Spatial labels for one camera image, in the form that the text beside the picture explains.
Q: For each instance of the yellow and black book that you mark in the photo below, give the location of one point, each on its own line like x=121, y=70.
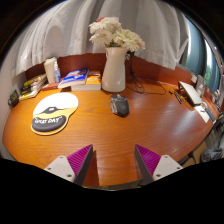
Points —
x=35, y=80

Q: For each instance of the pale yellow book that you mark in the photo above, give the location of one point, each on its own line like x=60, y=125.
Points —
x=28, y=95

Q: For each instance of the dark green mug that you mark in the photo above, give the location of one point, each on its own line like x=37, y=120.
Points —
x=13, y=98

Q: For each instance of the blue book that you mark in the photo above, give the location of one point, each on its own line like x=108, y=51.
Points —
x=75, y=77

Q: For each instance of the black pen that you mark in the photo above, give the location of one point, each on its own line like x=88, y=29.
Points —
x=177, y=97

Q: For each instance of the white ceramic vase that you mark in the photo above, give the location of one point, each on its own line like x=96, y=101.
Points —
x=114, y=73

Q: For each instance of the silver laptop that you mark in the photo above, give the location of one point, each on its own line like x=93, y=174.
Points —
x=191, y=92

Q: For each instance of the white lidded cup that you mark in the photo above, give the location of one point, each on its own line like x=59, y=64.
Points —
x=49, y=70

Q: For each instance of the dark grey computer mouse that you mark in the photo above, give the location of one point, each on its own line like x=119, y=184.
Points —
x=119, y=105

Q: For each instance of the white paper sheet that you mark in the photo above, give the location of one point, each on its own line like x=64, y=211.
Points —
x=201, y=114

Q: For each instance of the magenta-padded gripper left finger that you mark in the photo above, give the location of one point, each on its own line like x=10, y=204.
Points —
x=79, y=159

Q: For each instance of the white curtain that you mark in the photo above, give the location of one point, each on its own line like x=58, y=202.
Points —
x=100, y=20

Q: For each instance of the dark framed window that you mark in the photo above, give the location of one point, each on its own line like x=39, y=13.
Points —
x=196, y=50

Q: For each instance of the orange book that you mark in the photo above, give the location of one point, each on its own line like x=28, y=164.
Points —
x=93, y=80

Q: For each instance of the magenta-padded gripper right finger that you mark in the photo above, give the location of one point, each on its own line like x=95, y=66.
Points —
x=149, y=160

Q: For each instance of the red-brown book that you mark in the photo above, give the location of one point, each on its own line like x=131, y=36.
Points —
x=50, y=87

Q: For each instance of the white black yellow mouse pad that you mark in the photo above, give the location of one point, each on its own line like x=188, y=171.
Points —
x=55, y=111

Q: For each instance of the white flower bouquet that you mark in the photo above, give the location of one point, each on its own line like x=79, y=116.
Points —
x=115, y=33

